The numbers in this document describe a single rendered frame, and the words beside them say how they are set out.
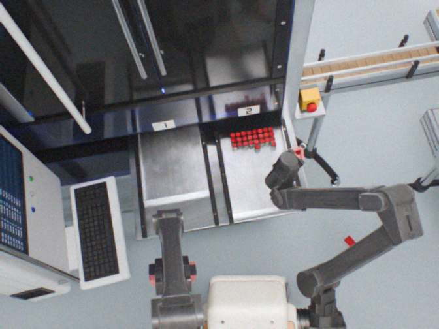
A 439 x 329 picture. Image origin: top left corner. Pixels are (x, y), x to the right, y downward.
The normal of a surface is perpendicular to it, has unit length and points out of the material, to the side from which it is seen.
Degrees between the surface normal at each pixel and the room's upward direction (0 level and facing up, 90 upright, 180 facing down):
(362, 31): 0
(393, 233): 63
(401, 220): 34
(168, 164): 0
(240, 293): 42
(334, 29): 0
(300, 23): 90
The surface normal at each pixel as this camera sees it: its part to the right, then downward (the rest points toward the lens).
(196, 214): -0.07, -0.39
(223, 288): -0.04, -0.91
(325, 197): -0.87, 0.10
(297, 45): 0.15, 0.91
